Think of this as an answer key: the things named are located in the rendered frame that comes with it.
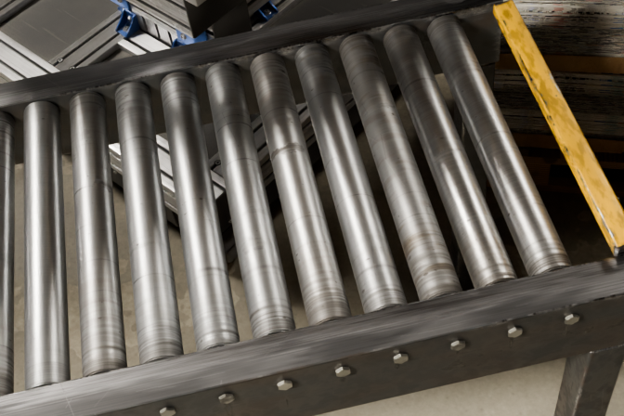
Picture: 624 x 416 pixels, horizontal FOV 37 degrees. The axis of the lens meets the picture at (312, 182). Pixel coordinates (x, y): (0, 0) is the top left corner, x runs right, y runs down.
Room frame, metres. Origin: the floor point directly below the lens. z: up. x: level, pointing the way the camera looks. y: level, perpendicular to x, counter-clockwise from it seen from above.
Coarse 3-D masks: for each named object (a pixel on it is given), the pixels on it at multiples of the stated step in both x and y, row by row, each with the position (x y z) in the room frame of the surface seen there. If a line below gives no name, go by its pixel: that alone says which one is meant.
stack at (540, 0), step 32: (544, 0) 1.29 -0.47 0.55; (576, 0) 1.27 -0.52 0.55; (608, 0) 1.26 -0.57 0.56; (544, 32) 1.29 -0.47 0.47; (576, 32) 1.27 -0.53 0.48; (608, 32) 1.25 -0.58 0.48; (512, 96) 1.30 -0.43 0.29; (576, 96) 1.27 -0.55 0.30; (608, 96) 1.25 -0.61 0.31; (512, 128) 1.30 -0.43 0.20; (544, 128) 1.28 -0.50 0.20; (608, 128) 1.24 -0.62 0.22; (544, 160) 1.27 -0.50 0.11; (608, 160) 1.24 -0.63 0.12; (576, 192) 1.25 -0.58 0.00
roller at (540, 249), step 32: (448, 32) 0.97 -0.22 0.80; (448, 64) 0.92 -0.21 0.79; (480, 96) 0.85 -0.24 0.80; (480, 128) 0.79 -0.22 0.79; (480, 160) 0.76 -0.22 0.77; (512, 160) 0.73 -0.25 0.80; (512, 192) 0.68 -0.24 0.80; (512, 224) 0.65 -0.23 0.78; (544, 224) 0.63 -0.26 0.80; (544, 256) 0.59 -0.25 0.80
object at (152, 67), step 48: (432, 0) 1.05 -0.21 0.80; (480, 0) 1.03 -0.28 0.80; (192, 48) 1.02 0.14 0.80; (240, 48) 1.01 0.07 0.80; (288, 48) 1.00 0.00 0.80; (336, 48) 1.00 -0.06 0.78; (384, 48) 1.01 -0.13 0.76; (432, 48) 1.01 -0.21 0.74; (480, 48) 1.02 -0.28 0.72; (0, 96) 0.99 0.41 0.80; (48, 96) 0.97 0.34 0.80
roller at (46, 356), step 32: (32, 128) 0.91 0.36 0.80; (32, 160) 0.86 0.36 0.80; (32, 192) 0.80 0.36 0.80; (32, 224) 0.75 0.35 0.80; (64, 224) 0.76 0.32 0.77; (32, 256) 0.70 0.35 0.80; (64, 256) 0.71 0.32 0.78; (32, 288) 0.65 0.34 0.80; (64, 288) 0.66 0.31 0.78; (32, 320) 0.61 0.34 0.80; (64, 320) 0.61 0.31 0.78; (32, 352) 0.56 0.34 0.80; (64, 352) 0.57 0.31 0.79; (32, 384) 0.52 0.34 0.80
